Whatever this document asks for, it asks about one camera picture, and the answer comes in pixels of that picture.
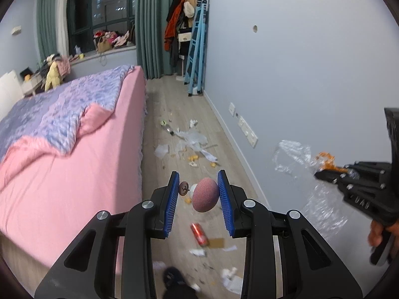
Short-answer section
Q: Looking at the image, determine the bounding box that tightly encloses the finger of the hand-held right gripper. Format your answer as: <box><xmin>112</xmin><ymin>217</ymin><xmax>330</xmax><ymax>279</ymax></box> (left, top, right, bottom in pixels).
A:
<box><xmin>314</xmin><ymin>169</ymin><xmax>384</xmax><ymax>194</ymax></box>
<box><xmin>342</xmin><ymin>161</ymin><xmax>391</xmax><ymax>178</ymax></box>

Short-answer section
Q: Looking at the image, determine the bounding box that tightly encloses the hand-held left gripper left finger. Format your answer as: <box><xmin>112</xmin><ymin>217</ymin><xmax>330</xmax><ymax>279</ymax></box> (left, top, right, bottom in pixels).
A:
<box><xmin>34</xmin><ymin>171</ymin><xmax>181</xmax><ymax>299</ymax></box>

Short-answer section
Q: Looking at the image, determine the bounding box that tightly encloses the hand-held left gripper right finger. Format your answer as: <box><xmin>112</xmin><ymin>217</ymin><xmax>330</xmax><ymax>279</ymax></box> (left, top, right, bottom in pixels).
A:
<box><xmin>217</xmin><ymin>170</ymin><xmax>364</xmax><ymax>299</ymax></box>

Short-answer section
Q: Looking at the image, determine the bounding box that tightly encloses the pink foam ball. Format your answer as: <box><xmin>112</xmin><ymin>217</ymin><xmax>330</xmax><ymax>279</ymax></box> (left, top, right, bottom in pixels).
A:
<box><xmin>192</xmin><ymin>177</ymin><xmax>219</xmax><ymax>213</ymax></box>

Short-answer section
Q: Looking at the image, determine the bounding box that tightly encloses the clear plastic bag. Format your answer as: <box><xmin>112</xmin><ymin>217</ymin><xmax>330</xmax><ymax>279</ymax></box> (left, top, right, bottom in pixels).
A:
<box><xmin>273</xmin><ymin>140</ymin><xmax>350</xmax><ymax>240</ymax></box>

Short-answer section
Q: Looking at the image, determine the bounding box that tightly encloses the person's right hand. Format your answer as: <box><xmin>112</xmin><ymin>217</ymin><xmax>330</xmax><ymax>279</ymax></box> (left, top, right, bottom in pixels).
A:
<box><xmin>368</xmin><ymin>220</ymin><xmax>399</xmax><ymax>253</ymax></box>

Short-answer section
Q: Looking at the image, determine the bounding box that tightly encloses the red drink can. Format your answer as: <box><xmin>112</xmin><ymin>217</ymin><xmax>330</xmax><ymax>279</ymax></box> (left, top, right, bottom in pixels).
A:
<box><xmin>191</xmin><ymin>223</ymin><xmax>209</xmax><ymax>246</ymax></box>

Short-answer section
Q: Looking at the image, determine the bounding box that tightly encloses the white paper strip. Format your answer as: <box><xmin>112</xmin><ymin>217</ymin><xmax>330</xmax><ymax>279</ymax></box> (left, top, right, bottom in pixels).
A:
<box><xmin>199</xmin><ymin>148</ymin><xmax>219</xmax><ymax>162</ymax></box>

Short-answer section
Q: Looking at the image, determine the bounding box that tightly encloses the crumpled clear plastic wrap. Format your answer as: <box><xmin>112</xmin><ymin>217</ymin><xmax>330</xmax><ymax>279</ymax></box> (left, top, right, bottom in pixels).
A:
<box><xmin>175</xmin><ymin>128</ymin><xmax>208</xmax><ymax>154</ymax></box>

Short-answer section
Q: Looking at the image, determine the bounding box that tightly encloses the black fuzzy slipper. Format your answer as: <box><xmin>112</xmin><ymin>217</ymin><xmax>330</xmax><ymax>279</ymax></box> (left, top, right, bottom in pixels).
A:
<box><xmin>162</xmin><ymin>266</ymin><xmax>200</xmax><ymax>299</ymax></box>

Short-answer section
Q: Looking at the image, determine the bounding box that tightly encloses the bed with pink sheet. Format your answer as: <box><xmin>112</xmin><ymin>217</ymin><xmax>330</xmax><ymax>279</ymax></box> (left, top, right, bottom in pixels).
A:
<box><xmin>0</xmin><ymin>65</ymin><xmax>148</xmax><ymax>267</ymax></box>

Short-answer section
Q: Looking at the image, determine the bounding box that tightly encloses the white coat rack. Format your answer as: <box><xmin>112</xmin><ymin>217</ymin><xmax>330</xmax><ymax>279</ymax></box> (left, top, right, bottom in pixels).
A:
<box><xmin>175</xmin><ymin>0</ymin><xmax>191</xmax><ymax>83</ymax></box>

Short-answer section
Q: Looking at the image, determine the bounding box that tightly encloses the purple floral blanket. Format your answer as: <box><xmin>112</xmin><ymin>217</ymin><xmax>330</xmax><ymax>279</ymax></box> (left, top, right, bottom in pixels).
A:
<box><xmin>0</xmin><ymin>65</ymin><xmax>138</xmax><ymax>156</ymax></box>

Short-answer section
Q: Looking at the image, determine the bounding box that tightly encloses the blue folding ladder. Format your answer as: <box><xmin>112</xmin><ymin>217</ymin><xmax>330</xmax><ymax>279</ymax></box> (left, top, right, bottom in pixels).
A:
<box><xmin>184</xmin><ymin>0</ymin><xmax>209</xmax><ymax>96</ymax></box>

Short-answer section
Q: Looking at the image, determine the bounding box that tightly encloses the grey window ledge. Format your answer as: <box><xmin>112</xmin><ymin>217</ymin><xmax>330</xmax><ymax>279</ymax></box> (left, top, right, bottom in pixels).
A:
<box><xmin>70</xmin><ymin>46</ymin><xmax>138</xmax><ymax>66</ymax></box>

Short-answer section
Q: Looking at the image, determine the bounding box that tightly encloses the light pink coat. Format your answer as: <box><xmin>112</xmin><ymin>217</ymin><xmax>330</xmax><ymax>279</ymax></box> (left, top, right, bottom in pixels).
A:
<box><xmin>113</xmin><ymin>31</ymin><xmax>131</xmax><ymax>48</ymax></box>

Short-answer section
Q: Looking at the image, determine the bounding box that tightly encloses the tan handbag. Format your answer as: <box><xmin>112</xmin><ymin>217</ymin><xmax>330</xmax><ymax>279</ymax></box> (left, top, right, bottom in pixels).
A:
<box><xmin>96</xmin><ymin>36</ymin><xmax>113</xmax><ymax>66</ymax></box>

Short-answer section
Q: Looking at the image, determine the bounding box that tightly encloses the green curtain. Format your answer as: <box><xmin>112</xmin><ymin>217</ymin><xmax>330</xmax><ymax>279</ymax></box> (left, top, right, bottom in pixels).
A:
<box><xmin>37</xmin><ymin>0</ymin><xmax>60</xmax><ymax>60</ymax></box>
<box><xmin>135</xmin><ymin>0</ymin><xmax>172</xmax><ymax>80</ymax></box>

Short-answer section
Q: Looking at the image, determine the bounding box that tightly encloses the yellow jacket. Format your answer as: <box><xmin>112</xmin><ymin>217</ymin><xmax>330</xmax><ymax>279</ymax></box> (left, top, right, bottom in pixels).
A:
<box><xmin>45</xmin><ymin>62</ymin><xmax>61</xmax><ymax>92</ymax></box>

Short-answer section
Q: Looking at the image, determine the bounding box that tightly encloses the orange jacket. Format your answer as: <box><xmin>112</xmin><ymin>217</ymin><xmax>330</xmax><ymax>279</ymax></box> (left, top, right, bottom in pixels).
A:
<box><xmin>164</xmin><ymin>4</ymin><xmax>184</xmax><ymax>52</ymax></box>

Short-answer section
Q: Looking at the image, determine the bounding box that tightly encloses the white desk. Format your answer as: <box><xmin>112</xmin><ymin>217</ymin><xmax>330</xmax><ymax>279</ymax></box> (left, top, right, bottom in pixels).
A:
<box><xmin>22</xmin><ymin>75</ymin><xmax>44</xmax><ymax>97</ymax></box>

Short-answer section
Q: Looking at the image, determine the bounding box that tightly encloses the white headboard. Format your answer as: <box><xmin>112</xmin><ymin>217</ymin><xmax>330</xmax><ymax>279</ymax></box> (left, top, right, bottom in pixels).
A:
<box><xmin>0</xmin><ymin>70</ymin><xmax>24</xmax><ymax>120</ymax></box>

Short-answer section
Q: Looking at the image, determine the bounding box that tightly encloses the black coat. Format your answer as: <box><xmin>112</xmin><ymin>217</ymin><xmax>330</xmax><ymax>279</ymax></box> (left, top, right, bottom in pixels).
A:
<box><xmin>167</xmin><ymin>0</ymin><xmax>188</xmax><ymax>22</ymax></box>

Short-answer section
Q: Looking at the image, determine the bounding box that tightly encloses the white sheer curtain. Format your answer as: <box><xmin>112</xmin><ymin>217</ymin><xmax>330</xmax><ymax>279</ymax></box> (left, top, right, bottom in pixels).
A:
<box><xmin>56</xmin><ymin>0</ymin><xmax>70</xmax><ymax>58</ymax></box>

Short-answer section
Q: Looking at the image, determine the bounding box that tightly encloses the row of white wall sockets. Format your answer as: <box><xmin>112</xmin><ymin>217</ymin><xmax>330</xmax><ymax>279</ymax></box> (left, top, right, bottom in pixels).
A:
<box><xmin>238</xmin><ymin>116</ymin><xmax>259</xmax><ymax>148</ymax></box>

